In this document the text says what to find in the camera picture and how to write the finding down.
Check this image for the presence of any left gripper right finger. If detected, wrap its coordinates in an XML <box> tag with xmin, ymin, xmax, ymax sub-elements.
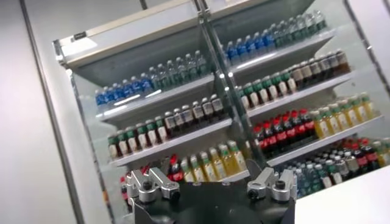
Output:
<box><xmin>246</xmin><ymin>166</ymin><xmax>297</xmax><ymax>204</ymax></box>

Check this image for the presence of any black framed cabinet door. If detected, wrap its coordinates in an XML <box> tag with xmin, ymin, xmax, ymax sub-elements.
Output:
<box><xmin>18</xmin><ymin>0</ymin><xmax>86</xmax><ymax>224</ymax></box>
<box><xmin>342</xmin><ymin>0</ymin><xmax>390</xmax><ymax>92</ymax></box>

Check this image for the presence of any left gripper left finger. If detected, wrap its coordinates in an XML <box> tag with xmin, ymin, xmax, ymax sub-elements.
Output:
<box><xmin>126</xmin><ymin>166</ymin><xmax>181</xmax><ymax>205</ymax></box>

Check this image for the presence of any small dark drink bottle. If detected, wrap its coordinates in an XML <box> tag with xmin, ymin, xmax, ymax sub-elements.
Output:
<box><xmin>315</xmin><ymin>164</ymin><xmax>333</xmax><ymax>190</ymax></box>
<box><xmin>344</xmin><ymin>152</ymin><xmax>360</xmax><ymax>179</ymax></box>
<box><xmin>335</xmin><ymin>155</ymin><xmax>350</xmax><ymax>183</ymax></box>
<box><xmin>325</xmin><ymin>160</ymin><xmax>341</xmax><ymax>187</ymax></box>

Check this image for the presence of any glass beverage display cabinet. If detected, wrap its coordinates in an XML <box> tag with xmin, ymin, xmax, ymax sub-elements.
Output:
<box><xmin>194</xmin><ymin>0</ymin><xmax>390</xmax><ymax>200</ymax></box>
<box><xmin>52</xmin><ymin>0</ymin><xmax>269</xmax><ymax>224</ymax></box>

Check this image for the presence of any dark bottle tan label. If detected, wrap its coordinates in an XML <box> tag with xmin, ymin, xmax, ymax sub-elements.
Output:
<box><xmin>291</xmin><ymin>64</ymin><xmax>305</xmax><ymax>90</ymax></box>
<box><xmin>300</xmin><ymin>61</ymin><xmax>314</xmax><ymax>87</ymax></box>

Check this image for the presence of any red cap cola bottle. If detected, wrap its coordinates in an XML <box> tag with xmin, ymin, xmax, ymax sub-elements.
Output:
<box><xmin>280</xmin><ymin>115</ymin><xmax>298</xmax><ymax>147</ymax></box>
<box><xmin>365</xmin><ymin>145</ymin><xmax>380</xmax><ymax>171</ymax></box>
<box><xmin>253</xmin><ymin>126</ymin><xmax>269</xmax><ymax>159</ymax></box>
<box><xmin>299</xmin><ymin>108</ymin><xmax>317</xmax><ymax>141</ymax></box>
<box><xmin>263</xmin><ymin>122</ymin><xmax>278</xmax><ymax>155</ymax></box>
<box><xmin>271</xmin><ymin>119</ymin><xmax>289</xmax><ymax>150</ymax></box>
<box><xmin>166</xmin><ymin>154</ymin><xmax>185</xmax><ymax>183</ymax></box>
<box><xmin>289</xmin><ymin>111</ymin><xmax>307</xmax><ymax>144</ymax></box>
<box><xmin>355</xmin><ymin>149</ymin><xmax>370</xmax><ymax>175</ymax></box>

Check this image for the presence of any yellow juice bottle green cap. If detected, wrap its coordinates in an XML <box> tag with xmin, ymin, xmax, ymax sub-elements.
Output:
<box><xmin>321</xmin><ymin>107</ymin><xmax>339</xmax><ymax>135</ymax></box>
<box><xmin>199</xmin><ymin>151</ymin><xmax>214</xmax><ymax>182</ymax></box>
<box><xmin>227</xmin><ymin>140</ymin><xmax>248</xmax><ymax>173</ymax></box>
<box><xmin>189</xmin><ymin>155</ymin><xmax>204</xmax><ymax>183</ymax></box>
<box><xmin>349</xmin><ymin>96</ymin><xmax>369</xmax><ymax>123</ymax></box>
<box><xmin>180</xmin><ymin>158</ymin><xmax>193</xmax><ymax>183</ymax></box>
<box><xmin>360</xmin><ymin>93</ymin><xmax>378</xmax><ymax>119</ymax></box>
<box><xmin>374</xmin><ymin>141</ymin><xmax>387</xmax><ymax>167</ymax></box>
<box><xmin>208</xmin><ymin>147</ymin><xmax>227</xmax><ymax>180</ymax></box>
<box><xmin>218</xmin><ymin>144</ymin><xmax>238</xmax><ymax>176</ymax></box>
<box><xmin>311</xmin><ymin>111</ymin><xmax>330</xmax><ymax>139</ymax></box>
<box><xmin>330</xmin><ymin>103</ymin><xmax>350</xmax><ymax>131</ymax></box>
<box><xmin>339</xmin><ymin>100</ymin><xmax>360</xmax><ymax>127</ymax></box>

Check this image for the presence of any dark bottle grey label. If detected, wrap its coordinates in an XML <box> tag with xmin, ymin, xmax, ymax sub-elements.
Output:
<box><xmin>202</xmin><ymin>97</ymin><xmax>214</xmax><ymax>123</ymax></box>
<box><xmin>309</xmin><ymin>58</ymin><xmax>323</xmax><ymax>83</ymax></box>
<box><xmin>192</xmin><ymin>101</ymin><xmax>204</xmax><ymax>127</ymax></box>
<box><xmin>173</xmin><ymin>108</ymin><xmax>185</xmax><ymax>135</ymax></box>
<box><xmin>211</xmin><ymin>94</ymin><xmax>224</xmax><ymax>120</ymax></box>
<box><xmin>182</xmin><ymin>105</ymin><xmax>194</xmax><ymax>131</ymax></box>
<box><xmin>164</xmin><ymin>111</ymin><xmax>176</xmax><ymax>138</ymax></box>
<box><xmin>318</xmin><ymin>55</ymin><xmax>332</xmax><ymax>80</ymax></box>
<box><xmin>336</xmin><ymin>49</ymin><xmax>351</xmax><ymax>74</ymax></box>
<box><xmin>327</xmin><ymin>52</ymin><xmax>341</xmax><ymax>77</ymax></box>

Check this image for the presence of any green cap white label bottle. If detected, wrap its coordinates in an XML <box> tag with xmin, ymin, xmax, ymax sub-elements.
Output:
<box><xmin>252</xmin><ymin>80</ymin><xmax>270</xmax><ymax>104</ymax></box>
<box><xmin>117</xmin><ymin>130</ymin><xmax>129</xmax><ymax>156</ymax></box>
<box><xmin>126</xmin><ymin>127</ymin><xmax>138</xmax><ymax>154</ymax></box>
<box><xmin>107</xmin><ymin>135</ymin><xmax>119</xmax><ymax>159</ymax></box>
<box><xmin>145</xmin><ymin>119</ymin><xmax>158</xmax><ymax>147</ymax></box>
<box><xmin>272</xmin><ymin>74</ymin><xmax>288</xmax><ymax>97</ymax></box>
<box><xmin>262</xmin><ymin>77</ymin><xmax>279</xmax><ymax>100</ymax></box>
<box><xmin>136</xmin><ymin>123</ymin><xmax>149</xmax><ymax>150</ymax></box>
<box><xmin>280</xmin><ymin>70</ymin><xmax>297</xmax><ymax>94</ymax></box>
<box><xmin>236</xmin><ymin>86</ymin><xmax>250</xmax><ymax>110</ymax></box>
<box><xmin>243</xmin><ymin>83</ymin><xmax>260</xmax><ymax>107</ymax></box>
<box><xmin>154</xmin><ymin>116</ymin><xmax>168</xmax><ymax>144</ymax></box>

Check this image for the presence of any green tinted water bottle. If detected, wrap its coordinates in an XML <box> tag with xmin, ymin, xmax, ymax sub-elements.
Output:
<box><xmin>307</xmin><ymin>12</ymin><xmax>317</xmax><ymax>34</ymax></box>
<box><xmin>166</xmin><ymin>60</ymin><xmax>179</xmax><ymax>83</ymax></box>
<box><xmin>273</xmin><ymin>24</ymin><xmax>284</xmax><ymax>46</ymax></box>
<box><xmin>158</xmin><ymin>63</ymin><xmax>169</xmax><ymax>86</ymax></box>
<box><xmin>175</xmin><ymin>57</ymin><xmax>188</xmax><ymax>80</ymax></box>
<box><xmin>149</xmin><ymin>66</ymin><xmax>161</xmax><ymax>89</ymax></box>
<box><xmin>185</xmin><ymin>54</ymin><xmax>197</xmax><ymax>77</ymax></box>
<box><xmin>315</xmin><ymin>10</ymin><xmax>327</xmax><ymax>31</ymax></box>
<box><xmin>298</xmin><ymin>15</ymin><xmax>309</xmax><ymax>37</ymax></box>
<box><xmin>282</xmin><ymin>21</ymin><xmax>293</xmax><ymax>43</ymax></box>
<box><xmin>289</xmin><ymin>18</ymin><xmax>301</xmax><ymax>40</ymax></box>
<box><xmin>194</xmin><ymin>50</ymin><xmax>207</xmax><ymax>74</ymax></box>

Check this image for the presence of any blue label water bottle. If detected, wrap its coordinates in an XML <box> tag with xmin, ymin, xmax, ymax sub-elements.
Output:
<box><xmin>131</xmin><ymin>75</ymin><xmax>142</xmax><ymax>95</ymax></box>
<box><xmin>113</xmin><ymin>83</ymin><xmax>124</xmax><ymax>101</ymax></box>
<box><xmin>263</xmin><ymin>29</ymin><xmax>275</xmax><ymax>49</ymax></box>
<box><xmin>94</xmin><ymin>88</ymin><xmax>106</xmax><ymax>107</ymax></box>
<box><xmin>104</xmin><ymin>86</ymin><xmax>115</xmax><ymax>104</ymax></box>
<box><xmin>140</xmin><ymin>72</ymin><xmax>152</xmax><ymax>92</ymax></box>
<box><xmin>245</xmin><ymin>35</ymin><xmax>257</xmax><ymax>55</ymax></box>
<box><xmin>227</xmin><ymin>41</ymin><xmax>238</xmax><ymax>61</ymax></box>
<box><xmin>236</xmin><ymin>38</ymin><xmax>247</xmax><ymax>59</ymax></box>
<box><xmin>254</xmin><ymin>32</ymin><xmax>266</xmax><ymax>52</ymax></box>
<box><xmin>122</xmin><ymin>79</ymin><xmax>133</xmax><ymax>98</ymax></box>

